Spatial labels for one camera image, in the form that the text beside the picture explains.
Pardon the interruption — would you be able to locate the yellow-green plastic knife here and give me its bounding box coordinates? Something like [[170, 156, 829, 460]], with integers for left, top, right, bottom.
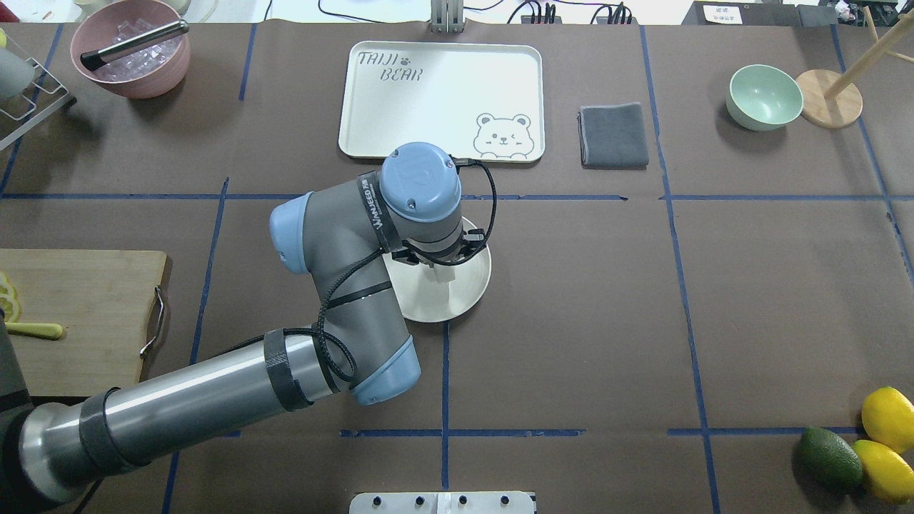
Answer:
[[4, 322, 66, 341]]

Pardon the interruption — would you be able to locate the black power strip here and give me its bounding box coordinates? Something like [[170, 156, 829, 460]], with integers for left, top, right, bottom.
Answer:
[[506, 1, 637, 26]]

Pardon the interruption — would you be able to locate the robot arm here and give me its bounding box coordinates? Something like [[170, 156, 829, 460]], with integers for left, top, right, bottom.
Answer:
[[2, 142, 491, 513]]

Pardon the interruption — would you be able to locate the white wire cup rack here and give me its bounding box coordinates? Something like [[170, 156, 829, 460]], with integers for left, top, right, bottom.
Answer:
[[1, 38, 77, 150]]

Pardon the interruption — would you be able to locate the wooden cutting board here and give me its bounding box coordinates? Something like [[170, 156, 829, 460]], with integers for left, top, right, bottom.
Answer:
[[1, 248, 167, 398]]

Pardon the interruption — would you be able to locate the yellow lemon right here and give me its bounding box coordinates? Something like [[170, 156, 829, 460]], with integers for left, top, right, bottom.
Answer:
[[851, 440, 913, 505]]

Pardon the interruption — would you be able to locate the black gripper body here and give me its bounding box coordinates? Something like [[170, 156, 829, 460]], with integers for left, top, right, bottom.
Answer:
[[391, 236, 474, 266]]

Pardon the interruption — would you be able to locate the grey cup in rack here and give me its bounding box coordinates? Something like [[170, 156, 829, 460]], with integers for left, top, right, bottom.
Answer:
[[0, 48, 36, 102]]

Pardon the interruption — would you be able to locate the green avocado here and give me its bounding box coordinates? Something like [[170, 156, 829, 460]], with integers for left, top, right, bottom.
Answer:
[[797, 427, 864, 494]]

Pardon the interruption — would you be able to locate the wooden cup stand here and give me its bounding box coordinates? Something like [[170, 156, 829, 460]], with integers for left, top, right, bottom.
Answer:
[[795, 12, 913, 129]]

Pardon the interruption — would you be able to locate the aluminium frame post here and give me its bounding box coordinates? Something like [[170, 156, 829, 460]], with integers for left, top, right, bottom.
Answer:
[[428, 0, 466, 34]]

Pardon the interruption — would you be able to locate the grey folded cloth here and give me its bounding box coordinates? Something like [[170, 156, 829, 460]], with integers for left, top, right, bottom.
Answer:
[[578, 102, 650, 169]]

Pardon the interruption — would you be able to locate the lemon slice far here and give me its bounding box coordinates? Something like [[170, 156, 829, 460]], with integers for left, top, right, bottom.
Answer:
[[0, 272, 17, 299]]

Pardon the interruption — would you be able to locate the white bun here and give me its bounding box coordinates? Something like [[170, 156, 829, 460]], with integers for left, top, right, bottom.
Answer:
[[430, 263, 455, 283]]

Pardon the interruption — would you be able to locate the cream round plate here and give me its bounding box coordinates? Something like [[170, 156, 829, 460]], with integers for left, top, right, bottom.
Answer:
[[383, 248, 492, 323]]

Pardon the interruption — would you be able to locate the black box device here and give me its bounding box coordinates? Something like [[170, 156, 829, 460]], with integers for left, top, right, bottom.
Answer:
[[681, 1, 838, 27]]

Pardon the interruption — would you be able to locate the yellow lemon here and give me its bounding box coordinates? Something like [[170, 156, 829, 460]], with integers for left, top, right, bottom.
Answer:
[[851, 440, 913, 505], [860, 386, 913, 453]]

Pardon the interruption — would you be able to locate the cream bear tray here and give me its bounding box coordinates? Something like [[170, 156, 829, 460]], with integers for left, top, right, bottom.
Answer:
[[338, 40, 546, 163]]

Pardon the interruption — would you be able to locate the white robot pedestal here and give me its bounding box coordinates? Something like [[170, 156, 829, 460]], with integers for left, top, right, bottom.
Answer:
[[348, 490, 538, 513]]

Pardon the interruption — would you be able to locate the pink bowl with ice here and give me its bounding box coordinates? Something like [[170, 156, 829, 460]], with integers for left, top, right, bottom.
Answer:
[[71, 1, 191, 99]]

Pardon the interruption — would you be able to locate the yellow lemon left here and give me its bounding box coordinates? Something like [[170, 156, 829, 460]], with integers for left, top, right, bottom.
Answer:
[[860, 386, 913, 453]]

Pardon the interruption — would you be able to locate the mint green bowl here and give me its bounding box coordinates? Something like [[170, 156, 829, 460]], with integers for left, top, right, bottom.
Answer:
[[725, 64, 804, 131]]

